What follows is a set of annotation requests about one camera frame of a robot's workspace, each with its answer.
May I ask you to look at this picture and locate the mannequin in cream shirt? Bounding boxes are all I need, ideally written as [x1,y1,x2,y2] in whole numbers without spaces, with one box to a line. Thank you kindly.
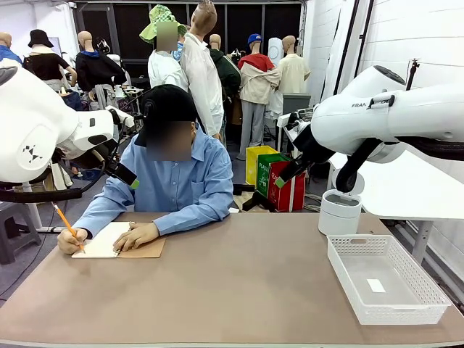
[268,35,312,117]

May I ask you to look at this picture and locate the mannequin in blue shirt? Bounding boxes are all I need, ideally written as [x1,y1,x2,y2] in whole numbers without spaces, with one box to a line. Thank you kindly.
[0,31,23,68]

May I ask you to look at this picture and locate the white oval device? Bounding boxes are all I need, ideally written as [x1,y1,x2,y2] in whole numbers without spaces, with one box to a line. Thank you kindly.
[268,37,285,68]

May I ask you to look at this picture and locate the white background table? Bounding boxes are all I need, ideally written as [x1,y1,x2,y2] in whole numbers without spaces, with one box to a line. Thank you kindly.
[282,126,300,213]

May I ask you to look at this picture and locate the mannequin in dark green jacket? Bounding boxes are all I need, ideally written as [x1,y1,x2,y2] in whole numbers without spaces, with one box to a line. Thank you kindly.
[209,33,242,141]

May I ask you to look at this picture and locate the person's head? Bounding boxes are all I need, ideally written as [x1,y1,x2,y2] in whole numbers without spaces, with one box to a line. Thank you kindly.
[146,121,202,162]

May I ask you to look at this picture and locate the person's left hand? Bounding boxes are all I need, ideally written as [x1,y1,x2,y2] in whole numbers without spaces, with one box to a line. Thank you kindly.
[112,221,160,252]

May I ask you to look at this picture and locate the mannequin in black hoodie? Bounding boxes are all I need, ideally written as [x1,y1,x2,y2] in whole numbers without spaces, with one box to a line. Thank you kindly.
[75,30,128,109]

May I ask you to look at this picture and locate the person's left forearm blue sleeve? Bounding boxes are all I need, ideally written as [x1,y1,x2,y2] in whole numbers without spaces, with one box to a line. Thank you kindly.
[154,202,231,236]

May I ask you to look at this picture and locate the yellow pencil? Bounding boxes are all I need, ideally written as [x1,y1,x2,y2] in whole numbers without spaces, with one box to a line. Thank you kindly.
[53,203,86,254]

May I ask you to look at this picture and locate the grey floor cable bundle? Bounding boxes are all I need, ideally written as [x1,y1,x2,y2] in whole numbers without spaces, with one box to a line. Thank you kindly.
[303,194,323,213]

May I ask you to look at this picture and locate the grey plastic stool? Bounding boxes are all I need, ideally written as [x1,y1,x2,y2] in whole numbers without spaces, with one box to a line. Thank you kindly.
[0,202,43,265]

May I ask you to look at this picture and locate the mannequin with blue cap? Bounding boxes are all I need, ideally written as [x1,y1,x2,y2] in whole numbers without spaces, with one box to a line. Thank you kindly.
[237,33,282,161]

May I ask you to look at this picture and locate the tall mannequin in white coat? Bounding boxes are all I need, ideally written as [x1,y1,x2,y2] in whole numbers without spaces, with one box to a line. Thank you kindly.
[180,0,225,141]

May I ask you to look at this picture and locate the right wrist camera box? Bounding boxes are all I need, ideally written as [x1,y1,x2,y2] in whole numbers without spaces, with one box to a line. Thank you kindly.
[277,110,315,133]

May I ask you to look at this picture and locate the white label sticker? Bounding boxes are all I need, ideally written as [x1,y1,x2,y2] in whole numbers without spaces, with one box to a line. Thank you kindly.
[365,278,386,294]

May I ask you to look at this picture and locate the green recycling bin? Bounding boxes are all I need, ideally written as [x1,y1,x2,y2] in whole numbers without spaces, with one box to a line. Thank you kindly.
[256,153,291,199]

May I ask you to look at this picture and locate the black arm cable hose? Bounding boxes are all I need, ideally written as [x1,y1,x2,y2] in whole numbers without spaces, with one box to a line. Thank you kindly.
[0,143,123,204]
[335,136,464,194]

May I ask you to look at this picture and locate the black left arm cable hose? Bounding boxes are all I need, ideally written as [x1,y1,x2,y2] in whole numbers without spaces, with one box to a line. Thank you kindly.
[0,143,123,204]

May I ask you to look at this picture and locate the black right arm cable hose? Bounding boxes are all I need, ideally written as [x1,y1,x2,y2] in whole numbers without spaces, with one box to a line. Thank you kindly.
[335,136,464,194]

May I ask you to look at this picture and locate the kraft cover spiral notebook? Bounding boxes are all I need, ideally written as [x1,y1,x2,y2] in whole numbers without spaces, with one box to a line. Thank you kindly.
[71,221,167,260]

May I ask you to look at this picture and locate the grey cabinet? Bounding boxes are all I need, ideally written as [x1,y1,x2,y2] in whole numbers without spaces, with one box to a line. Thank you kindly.
[281,93,312,115]

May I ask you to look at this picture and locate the red recycling bin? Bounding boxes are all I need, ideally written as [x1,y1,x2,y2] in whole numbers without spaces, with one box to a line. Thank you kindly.
[267,161,307,213]

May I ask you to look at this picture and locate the person's right hand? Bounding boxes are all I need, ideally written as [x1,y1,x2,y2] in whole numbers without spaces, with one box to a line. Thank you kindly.
[57,227,88,255]

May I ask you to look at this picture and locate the black floor stand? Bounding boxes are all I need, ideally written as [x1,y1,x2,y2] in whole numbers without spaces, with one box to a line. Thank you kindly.
[231,183,278,213]

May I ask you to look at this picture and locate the person's blue shirt torso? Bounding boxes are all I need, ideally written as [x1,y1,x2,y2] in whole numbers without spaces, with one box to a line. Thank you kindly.
[92,126,235,222]

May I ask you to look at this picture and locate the figure with green checked hat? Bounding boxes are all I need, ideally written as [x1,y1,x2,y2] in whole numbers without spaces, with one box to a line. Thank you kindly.
[139,4,189,94]

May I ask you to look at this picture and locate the white round lidded bin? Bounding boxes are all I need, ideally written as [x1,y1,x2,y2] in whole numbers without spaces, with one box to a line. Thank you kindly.
[318,173,365,236]

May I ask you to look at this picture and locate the white perforated plastic basket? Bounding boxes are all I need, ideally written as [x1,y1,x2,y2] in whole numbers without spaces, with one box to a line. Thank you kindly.
[326,233,452,326]

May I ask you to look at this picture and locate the yellow recycling bin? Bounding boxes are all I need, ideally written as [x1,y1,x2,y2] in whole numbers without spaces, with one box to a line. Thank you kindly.
[245,145,279,188]

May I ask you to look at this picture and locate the mannequin with black hat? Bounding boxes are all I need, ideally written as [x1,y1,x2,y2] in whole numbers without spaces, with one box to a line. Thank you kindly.
[22,28,78,94]

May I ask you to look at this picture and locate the black baseball cap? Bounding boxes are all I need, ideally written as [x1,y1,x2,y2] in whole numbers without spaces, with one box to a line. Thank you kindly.
[133,83,199,148]

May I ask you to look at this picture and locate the cream hanging cloth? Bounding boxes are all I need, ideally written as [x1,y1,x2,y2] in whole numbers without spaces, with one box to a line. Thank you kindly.
[50,162,74,192]

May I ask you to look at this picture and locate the white side table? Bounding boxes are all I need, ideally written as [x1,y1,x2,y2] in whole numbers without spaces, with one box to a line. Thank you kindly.
[328,150,464,265]

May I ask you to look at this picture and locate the white floor stand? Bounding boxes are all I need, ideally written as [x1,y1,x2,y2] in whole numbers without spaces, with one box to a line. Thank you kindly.
[21,181,70,233]

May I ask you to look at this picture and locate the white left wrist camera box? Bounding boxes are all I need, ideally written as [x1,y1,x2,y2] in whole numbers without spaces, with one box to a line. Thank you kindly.
[105,105,137,128]

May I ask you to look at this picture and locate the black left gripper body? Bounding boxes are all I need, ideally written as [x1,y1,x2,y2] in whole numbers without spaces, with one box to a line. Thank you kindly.
[106,161,128,181]

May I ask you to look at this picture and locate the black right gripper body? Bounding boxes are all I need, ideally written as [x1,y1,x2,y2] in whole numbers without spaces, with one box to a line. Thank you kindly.
[292,125,336,166]

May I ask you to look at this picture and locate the black tripod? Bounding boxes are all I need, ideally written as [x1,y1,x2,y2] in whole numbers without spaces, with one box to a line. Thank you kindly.
[405,57,422,91]

